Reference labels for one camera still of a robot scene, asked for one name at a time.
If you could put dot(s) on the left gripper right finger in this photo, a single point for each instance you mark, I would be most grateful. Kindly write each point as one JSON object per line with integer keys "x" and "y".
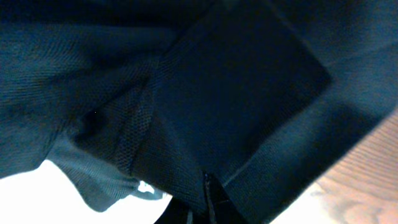
{"x": 220, "y": 208}

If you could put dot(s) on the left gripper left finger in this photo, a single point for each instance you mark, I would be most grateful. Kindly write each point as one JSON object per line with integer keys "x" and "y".
{"x": 176, "y": 213}

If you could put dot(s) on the black polo shirt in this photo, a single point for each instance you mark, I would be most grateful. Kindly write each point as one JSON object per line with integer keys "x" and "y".
{"x": 264, "y": 95}

